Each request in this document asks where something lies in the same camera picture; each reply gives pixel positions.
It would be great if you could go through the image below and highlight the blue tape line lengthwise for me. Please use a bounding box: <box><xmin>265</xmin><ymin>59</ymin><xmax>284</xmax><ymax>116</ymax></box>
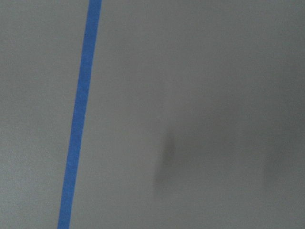
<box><xmin>57</xmin><ymin>0</ymin><xmax>102</xmax><ymax>229</ymax></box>

